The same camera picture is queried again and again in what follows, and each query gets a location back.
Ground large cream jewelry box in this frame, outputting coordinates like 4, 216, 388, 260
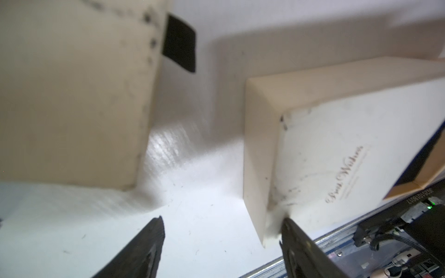
243, 57, 445, 247

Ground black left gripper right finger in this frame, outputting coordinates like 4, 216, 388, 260
280, 218, 348, 278

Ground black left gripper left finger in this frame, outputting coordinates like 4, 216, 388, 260
95, 217, 165, 278

